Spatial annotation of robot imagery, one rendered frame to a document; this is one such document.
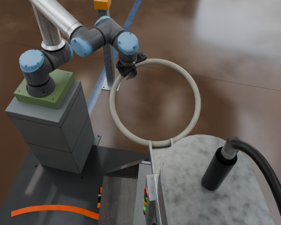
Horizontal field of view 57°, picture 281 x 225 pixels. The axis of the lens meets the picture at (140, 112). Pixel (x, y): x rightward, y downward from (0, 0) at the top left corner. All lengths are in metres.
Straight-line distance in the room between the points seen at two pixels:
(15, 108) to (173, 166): 1.51
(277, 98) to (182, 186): 2.85
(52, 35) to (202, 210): 1.39
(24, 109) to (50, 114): 0.19
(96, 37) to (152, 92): 1.94
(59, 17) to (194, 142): 0.81
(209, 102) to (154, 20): 1.66
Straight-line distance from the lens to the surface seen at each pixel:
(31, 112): 1.91
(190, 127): 1.37
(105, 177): 1.80
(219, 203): 0.61
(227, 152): 0.48
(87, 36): 1.15
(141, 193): 1.51
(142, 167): 1.57
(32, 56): 1.75
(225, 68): 3.48
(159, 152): 1.33
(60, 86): 1.90
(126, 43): 1.16
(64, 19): 1.21
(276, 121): 3.15
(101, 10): 2.46
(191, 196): 0.60
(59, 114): 1.83
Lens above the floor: 2.27
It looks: 53 degrees down
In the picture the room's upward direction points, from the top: 1 degrees clockwise
